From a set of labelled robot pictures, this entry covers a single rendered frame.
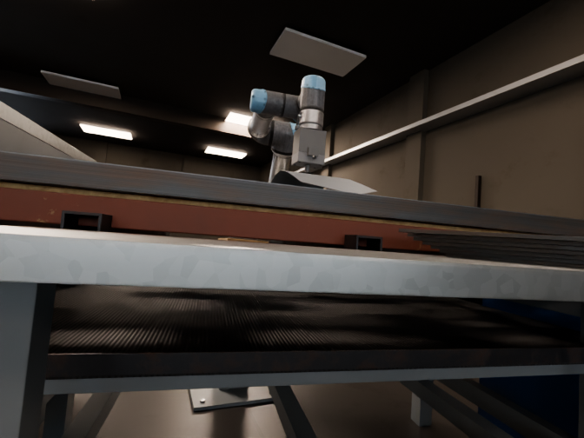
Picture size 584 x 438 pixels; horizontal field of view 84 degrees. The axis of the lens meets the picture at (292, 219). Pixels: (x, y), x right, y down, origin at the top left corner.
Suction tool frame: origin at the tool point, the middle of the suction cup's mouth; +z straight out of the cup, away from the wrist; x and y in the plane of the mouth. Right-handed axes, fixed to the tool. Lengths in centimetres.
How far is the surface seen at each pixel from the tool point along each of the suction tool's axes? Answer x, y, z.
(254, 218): -36.0, -21.8, 14.7
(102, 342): -26, -45, 39
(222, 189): -35.6, -27.6, 10.3
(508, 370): -38, 37, 43
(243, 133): 652, 67, -215
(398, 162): 349, 278, -115
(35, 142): 26, -80, -5
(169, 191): -35, -36, 12
